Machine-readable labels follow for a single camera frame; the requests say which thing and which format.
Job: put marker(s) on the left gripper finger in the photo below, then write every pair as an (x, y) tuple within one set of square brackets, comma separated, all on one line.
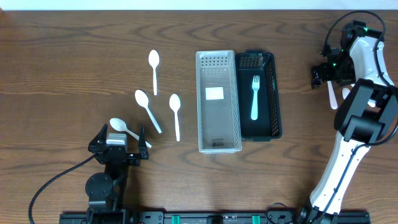
[(100, 138), (142, 146)]

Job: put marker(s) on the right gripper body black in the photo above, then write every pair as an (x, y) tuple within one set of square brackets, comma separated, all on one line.
[(342, 70)]

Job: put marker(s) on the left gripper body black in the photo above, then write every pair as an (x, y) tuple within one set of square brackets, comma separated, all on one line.
[(116, 152)]

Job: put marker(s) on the white plastic spoon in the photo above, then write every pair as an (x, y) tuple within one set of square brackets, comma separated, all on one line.
[(175, 104), (119, 125), (143, 101), (346, 91), (154, 60)]

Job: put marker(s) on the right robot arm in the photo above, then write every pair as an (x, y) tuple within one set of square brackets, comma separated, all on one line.
[(362, 120)]

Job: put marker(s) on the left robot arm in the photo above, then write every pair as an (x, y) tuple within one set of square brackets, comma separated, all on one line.
[(106, 189)]

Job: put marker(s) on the clear plastic basket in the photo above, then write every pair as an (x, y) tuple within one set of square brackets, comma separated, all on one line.
[(219, 129)]

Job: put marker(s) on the white plastic fork light-blue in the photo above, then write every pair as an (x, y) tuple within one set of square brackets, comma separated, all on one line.
[(255, 88)]

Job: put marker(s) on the white label in basket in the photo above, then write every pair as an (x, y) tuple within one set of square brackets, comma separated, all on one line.
[(214, 93)]

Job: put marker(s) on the black plastic basket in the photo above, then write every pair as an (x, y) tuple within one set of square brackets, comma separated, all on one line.
[(267, 126)]

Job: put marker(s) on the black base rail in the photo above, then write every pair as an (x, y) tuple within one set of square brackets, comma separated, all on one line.
[(181, 218)]

